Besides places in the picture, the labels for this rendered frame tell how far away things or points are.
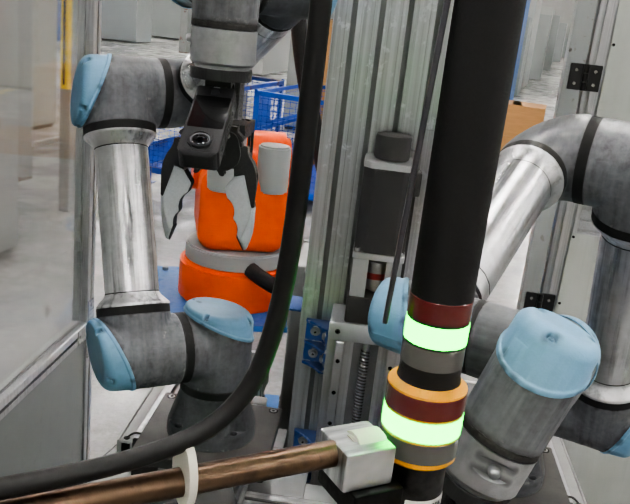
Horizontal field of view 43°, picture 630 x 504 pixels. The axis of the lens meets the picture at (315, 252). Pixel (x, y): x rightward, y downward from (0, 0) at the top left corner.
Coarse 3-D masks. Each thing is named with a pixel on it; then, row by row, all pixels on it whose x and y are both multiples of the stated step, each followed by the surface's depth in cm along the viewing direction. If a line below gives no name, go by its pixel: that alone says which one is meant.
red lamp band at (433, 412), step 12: (396, 396) 42; (408, 396) 42; (396, 408) 43; (408, 408) 42; (420, 408) 42; (432, 408) 42; (444, 408) 42; (456, 408) 42; (420, 420) 42; (432, 420) 42; (444, 420) 42
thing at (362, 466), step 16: (320, 432) 43; (336, 432) 43; (352, 448) 41; (368, 448) 42; (384, 448) 42; (352, 464) 41; (368, 464) 41; (384, 464) 42; (320, 480) 44; (336, 480) 42; (352, 480) 41; (368, 480) 42; (384, 480) 42; (336, 496) 43; (352, 496) 41; (368, 496) 41; (384, 496) 42; (400, 496) 43
